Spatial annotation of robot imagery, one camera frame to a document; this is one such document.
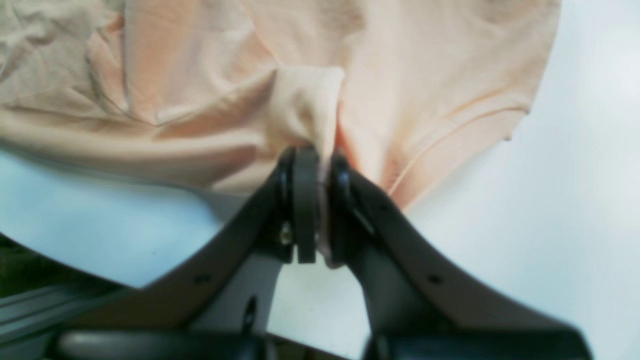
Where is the salmon pink T-shirt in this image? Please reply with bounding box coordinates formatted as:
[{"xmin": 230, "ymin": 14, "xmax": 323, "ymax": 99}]
[{"xmin": 0, "ymin": 0, "xmax": 563, "ymax": 211}]

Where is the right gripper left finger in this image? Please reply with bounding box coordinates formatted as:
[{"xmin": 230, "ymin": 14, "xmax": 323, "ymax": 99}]
[{"xmin": 55, "ymin": 146, "xmax": 320, "ymax": 360}]

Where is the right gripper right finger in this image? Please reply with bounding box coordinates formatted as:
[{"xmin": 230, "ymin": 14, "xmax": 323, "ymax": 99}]
[{"xmin": 328, "ymin": 154, "xmax": 592, "ymax": 360}]

